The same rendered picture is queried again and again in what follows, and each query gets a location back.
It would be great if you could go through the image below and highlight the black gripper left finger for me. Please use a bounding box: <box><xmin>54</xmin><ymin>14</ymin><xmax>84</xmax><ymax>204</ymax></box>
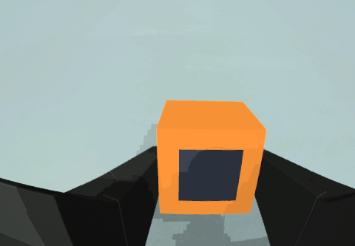
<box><xmin>0</xmin><ymin>146</ymin><xmax>159</xmax><ymax>246</ymax></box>

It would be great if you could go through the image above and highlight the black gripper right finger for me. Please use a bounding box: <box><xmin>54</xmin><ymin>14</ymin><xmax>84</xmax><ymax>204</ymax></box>
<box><xmin>254</xmin><ymin>149</ymin><xmax>355</xmax><ymax>246</ymax></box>

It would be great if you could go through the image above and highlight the orange block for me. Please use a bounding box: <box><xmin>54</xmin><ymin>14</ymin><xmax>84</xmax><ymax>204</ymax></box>
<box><xmin>157</xmin><ymin>100</ymin><xmax>266</xmax><ymax>214</ymax></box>

